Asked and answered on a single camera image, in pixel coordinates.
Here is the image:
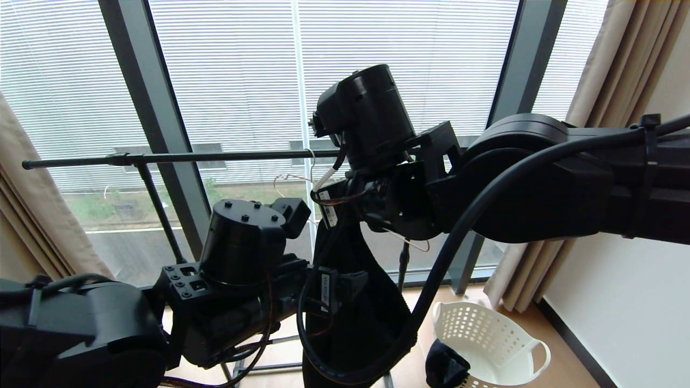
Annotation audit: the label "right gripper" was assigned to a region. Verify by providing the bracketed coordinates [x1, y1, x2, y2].
[312, 172, 448, 240]

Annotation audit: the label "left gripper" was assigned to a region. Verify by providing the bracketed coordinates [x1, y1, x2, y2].
[186, 264, 370, 367]

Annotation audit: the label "black shorts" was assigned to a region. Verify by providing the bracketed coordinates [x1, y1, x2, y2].
[301, 213, 413, 388]

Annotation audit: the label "pink clothes hanger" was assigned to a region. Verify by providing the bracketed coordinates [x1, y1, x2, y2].
[273, 148, 320, 224]
[377, 226, 432, 253]

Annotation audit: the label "white laundry basket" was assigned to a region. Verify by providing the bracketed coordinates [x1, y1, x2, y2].
[431, 301, 551, 388]

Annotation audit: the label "black clothes rack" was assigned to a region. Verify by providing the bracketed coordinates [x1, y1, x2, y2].
[22, 150, 411, 388]

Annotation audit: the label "black garment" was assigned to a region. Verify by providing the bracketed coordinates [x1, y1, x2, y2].
[425, 339, 471, 388]

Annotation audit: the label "window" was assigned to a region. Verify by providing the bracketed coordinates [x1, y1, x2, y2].
[0, 0, 610, 289]

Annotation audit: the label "beige curtain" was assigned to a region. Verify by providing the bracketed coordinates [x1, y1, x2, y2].
[0, 92, 114, 281]
[482, 0, 690, 313]

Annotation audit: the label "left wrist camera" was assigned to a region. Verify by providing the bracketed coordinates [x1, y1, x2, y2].
[270, 197, 312, 239]

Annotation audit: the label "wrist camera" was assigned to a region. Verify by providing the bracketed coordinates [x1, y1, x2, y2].
[270, 197, 312, 239]
[308, 107, 330, 140]

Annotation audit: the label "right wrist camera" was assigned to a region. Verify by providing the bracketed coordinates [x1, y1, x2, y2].
[308, 107, 330, 140]

